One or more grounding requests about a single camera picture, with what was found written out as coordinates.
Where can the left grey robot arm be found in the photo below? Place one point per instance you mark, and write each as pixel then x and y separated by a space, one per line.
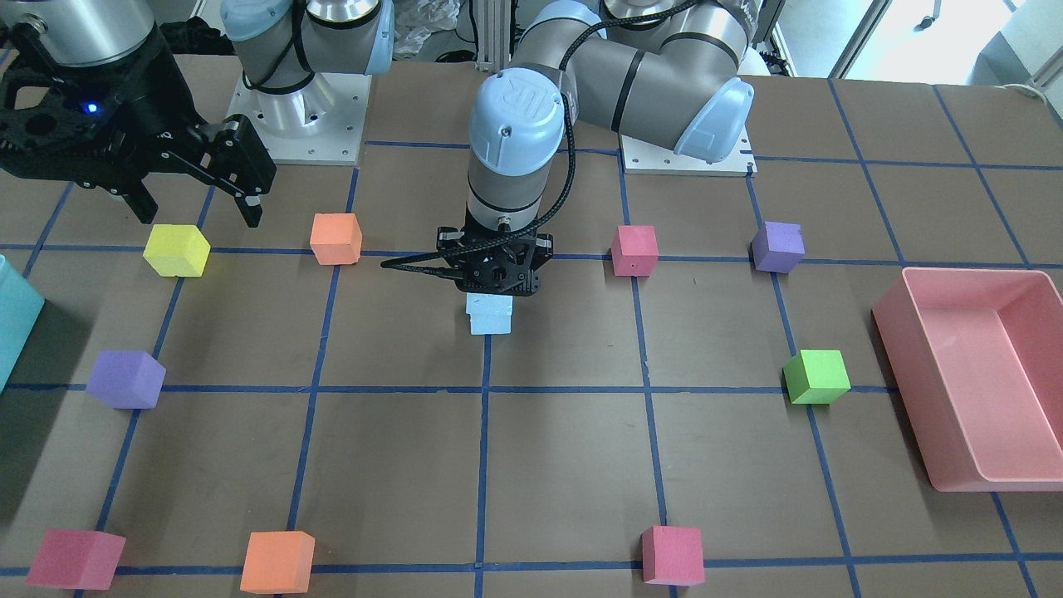
pixel 664 72

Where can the purple foam block far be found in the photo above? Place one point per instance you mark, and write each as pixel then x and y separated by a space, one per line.
pixel 778 247

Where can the purple foam block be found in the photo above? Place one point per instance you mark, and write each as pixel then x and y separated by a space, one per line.
pixel 126 379
pixel 778 247

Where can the pink plastic bin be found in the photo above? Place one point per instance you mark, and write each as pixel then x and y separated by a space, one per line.
pixel 977 356

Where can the orange foam block far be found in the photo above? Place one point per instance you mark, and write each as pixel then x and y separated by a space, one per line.
pixel 278 563

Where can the orange foam block near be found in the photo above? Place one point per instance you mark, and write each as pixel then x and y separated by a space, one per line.
pixel 336 239

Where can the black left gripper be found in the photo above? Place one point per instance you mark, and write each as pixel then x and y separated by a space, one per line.
pixel 542 247

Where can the pink foam block near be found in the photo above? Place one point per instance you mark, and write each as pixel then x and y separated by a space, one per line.
pixel 634 251

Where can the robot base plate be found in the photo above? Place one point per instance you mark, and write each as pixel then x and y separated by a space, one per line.
pixel 319 125
pixel 640 157

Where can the light blue foam block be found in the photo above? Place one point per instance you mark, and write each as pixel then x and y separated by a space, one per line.
pixel 490 324

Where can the yellow foam block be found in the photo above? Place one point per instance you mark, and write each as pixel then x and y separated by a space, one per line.
pixel 177 250

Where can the pink foam block far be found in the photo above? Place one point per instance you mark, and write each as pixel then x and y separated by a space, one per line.
pixel 672 556

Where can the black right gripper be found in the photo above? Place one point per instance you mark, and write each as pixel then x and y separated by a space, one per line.
pixel 154 93

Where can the pink foam block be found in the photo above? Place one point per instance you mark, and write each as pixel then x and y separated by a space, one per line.
pixel 672 556
pixel 634 251
pixel 76 560

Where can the teal plastic bin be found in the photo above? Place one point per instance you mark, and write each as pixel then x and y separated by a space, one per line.
pixel 21 305

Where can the orange foam block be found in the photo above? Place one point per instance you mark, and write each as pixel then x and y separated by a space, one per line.
pixel 278 563
pixel 336 239

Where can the green foam block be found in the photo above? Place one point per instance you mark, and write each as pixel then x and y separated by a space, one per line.
pixel 816 377

